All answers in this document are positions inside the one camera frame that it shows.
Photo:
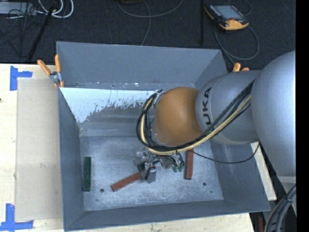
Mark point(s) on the red-brown block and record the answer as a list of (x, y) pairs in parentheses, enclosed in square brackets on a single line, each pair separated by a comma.
[(189, 165), (126, 180)]

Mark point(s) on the pale brown cardboard board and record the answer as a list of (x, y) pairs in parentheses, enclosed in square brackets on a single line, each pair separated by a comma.
[(36, 141)]

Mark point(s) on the dark green flat block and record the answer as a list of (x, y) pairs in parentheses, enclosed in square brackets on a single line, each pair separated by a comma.
[(87, 174)]

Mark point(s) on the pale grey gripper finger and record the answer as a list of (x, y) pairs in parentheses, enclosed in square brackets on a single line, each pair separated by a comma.
[(151, 175), (141, 167)]

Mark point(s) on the grey metal bin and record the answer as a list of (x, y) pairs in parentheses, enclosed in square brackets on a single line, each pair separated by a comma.
[(116, 64)]

